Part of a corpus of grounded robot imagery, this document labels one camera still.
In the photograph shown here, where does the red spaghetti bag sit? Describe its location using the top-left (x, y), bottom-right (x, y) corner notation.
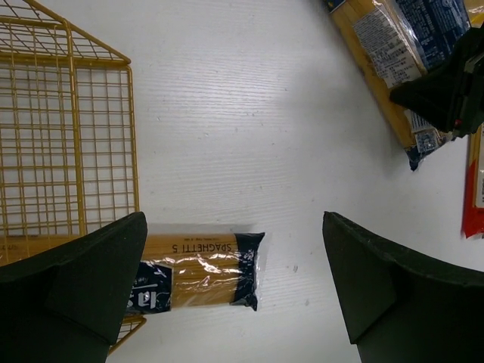
top-left (462, 125), bottom-right (483, 238)

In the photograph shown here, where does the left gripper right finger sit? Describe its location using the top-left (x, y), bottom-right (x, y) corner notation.
top-left (322, 212), bottom-right (483, 362)

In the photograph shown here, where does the blue pasta box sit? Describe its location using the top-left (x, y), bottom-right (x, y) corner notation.
top-left (396, 0), bottom-right (470, 70)

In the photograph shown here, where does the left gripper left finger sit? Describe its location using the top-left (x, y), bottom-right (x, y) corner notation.
top-left (1, 212), bottom-right (147, 362)

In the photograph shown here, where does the yellow wire shelf basket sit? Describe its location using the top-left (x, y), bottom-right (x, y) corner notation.
top-left (0, 0), bottom-right (147, 352)

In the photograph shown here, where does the clear blue spaghetti bag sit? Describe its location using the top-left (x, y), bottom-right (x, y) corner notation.
top-left (323, 0), bottom-right (451, 171)

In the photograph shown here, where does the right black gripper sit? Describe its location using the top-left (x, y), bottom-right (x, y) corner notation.
top-left (389, 28), bottom-right (483, 138)

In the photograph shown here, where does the dark blue spaghetti bag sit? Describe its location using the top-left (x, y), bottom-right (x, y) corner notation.
top-left (126, 233), bottom-right (265, 315)

